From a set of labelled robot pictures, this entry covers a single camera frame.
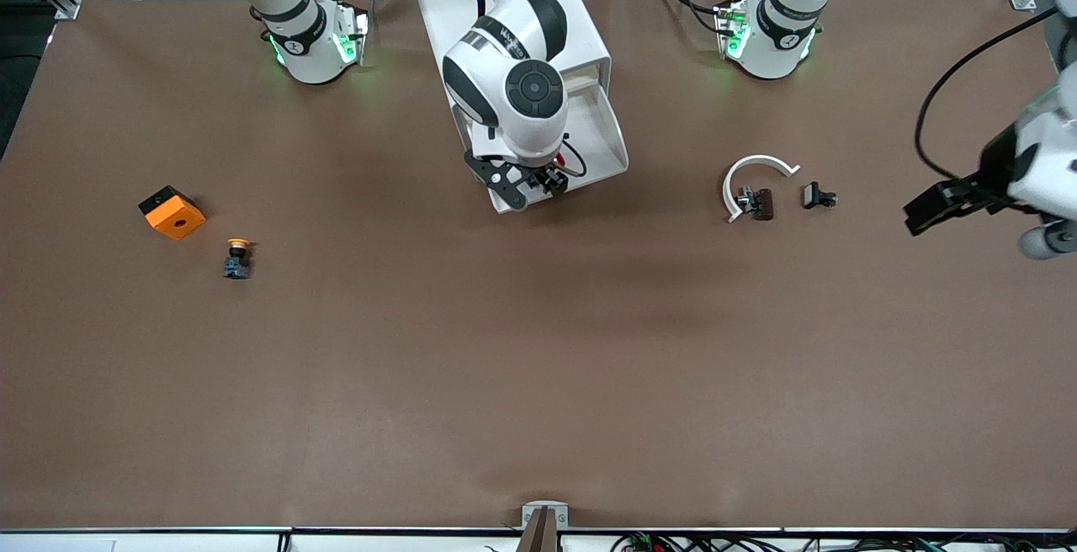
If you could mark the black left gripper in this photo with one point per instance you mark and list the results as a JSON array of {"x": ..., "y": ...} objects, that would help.
[{"x": 998, "y": 165}]

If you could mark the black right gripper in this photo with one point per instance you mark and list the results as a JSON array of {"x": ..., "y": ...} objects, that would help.
[{"x": 551, "y": 178}]

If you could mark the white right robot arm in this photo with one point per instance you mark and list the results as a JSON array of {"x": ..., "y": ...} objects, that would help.
[{"x": 538, "y": 127}]

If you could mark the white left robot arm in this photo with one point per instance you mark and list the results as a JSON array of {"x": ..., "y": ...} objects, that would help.
[{"x": 770, "y": 55}]

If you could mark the yellow-capped blue push button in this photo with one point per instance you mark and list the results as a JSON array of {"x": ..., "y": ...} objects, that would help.
[{"x": 237, "y": 268}]

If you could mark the small black clip component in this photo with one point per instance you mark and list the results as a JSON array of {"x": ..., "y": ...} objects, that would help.
[{"x": 813, "y": 195}]

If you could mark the brown table cover sheet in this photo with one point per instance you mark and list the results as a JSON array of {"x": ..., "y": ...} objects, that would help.
[{"x": 538, "y": 367}]

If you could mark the dark brown terminal block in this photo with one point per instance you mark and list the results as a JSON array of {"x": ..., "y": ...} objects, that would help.
[{"x": 763, "y": 204}]

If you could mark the dark brown pole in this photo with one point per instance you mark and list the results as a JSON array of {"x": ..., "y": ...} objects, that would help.
[{"x": 538, "y": 539}]

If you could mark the grey metal bracket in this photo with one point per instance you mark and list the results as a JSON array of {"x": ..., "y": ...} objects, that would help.
[{"x": 528, "y": 517}]

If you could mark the orange button enclosure box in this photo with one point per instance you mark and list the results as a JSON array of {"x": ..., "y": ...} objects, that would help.
[{"x": 178, "y": 220}]

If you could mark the white table edge rail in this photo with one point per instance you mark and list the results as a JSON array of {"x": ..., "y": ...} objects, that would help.
[{"x": 168, "y": 542}]

